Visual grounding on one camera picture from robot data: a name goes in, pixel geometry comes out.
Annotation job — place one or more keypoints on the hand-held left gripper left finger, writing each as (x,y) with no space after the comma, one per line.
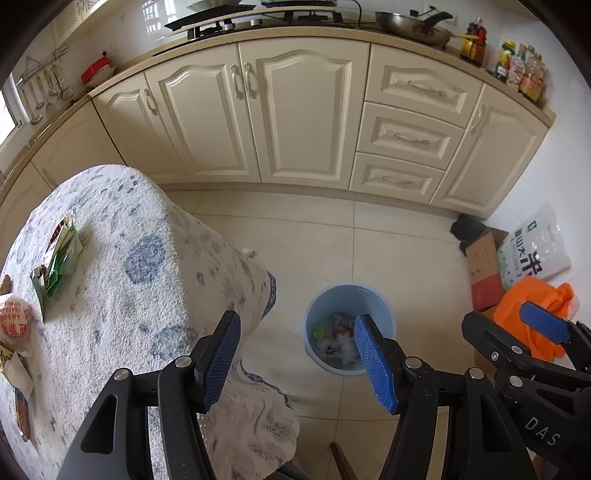
(221,350)

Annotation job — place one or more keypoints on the clear plastic bag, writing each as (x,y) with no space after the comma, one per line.
(344,346)

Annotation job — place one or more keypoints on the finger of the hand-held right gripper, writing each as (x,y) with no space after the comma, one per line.
(545,321)
(480,330)

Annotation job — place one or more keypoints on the black bag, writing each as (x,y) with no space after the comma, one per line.
(466,230)

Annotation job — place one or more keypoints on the orange bag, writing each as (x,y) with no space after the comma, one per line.
(531,290)

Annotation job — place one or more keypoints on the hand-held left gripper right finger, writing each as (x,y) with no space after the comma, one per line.
(374,360)

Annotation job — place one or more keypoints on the metal utensil rail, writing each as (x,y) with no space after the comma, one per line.
(46,60)

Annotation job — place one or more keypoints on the white bowl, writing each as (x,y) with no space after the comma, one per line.
(104,78)

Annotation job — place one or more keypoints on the bread packet with red print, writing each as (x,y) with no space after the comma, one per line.
(14,323)

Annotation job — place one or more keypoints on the small white scrap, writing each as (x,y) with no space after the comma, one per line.
(248,252)

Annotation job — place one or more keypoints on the blue white fluffy tablecloth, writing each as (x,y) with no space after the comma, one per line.
(138,277)

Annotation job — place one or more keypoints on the black gas stove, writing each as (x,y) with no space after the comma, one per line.
(240,21)

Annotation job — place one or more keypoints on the green white packet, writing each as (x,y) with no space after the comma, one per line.
(53,286)

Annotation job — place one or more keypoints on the cardboard box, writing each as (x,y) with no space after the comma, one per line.
(482,272)

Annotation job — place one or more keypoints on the amber oil bottle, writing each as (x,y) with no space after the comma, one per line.
(533,81)

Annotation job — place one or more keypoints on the hanging metal utensil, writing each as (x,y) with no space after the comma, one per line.
(67,90)
(32,108)
(42,94)
(55,87)

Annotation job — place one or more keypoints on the white rice bag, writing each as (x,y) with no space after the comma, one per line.
(535,249)

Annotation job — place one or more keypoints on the blue plastic bin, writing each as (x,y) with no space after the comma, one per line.
(318,300)

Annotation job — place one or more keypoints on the cream base cabinets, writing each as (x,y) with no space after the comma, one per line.
(300,115)

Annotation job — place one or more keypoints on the beige kitchen countertop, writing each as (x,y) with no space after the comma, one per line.
(362,34)

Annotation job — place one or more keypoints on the crumpled white paper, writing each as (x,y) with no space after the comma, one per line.
(18,376)

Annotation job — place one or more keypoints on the ginger root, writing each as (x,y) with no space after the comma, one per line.
(4,285)

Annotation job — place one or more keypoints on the cream lattice door cabinet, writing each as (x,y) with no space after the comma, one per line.
(81,18)

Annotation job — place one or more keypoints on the red pot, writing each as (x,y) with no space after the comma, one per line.
(97,64)

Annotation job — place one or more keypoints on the brown snack packet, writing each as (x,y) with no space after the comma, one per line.
(23,415)

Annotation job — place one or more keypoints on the colourful snack packet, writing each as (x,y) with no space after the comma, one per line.
(342,322)

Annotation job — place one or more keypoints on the green labelled condiment bottle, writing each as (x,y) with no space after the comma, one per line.
(505,62)

